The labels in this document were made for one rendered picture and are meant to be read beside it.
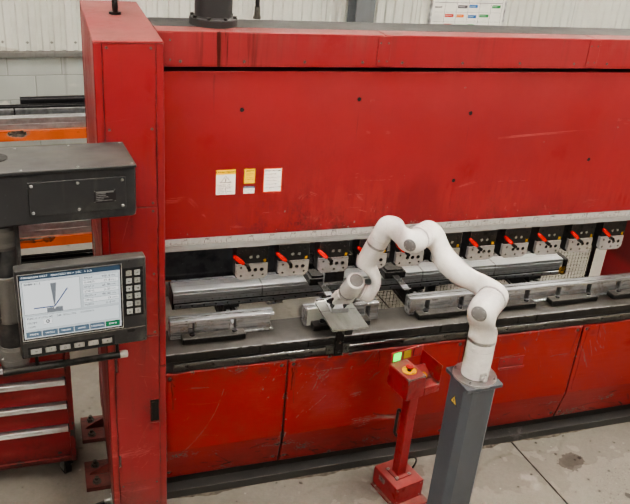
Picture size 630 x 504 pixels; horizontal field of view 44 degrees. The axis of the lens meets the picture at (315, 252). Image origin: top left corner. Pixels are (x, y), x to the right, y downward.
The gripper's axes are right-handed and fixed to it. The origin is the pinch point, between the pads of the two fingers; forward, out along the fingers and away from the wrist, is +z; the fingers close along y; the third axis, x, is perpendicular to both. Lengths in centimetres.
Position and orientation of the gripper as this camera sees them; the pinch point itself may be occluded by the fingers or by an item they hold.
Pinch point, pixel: (338, 304)
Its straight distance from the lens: 376.1
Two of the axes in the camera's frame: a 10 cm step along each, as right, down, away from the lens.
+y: -9.6, 0.5, -2.7
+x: 1.5, 9.2, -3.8
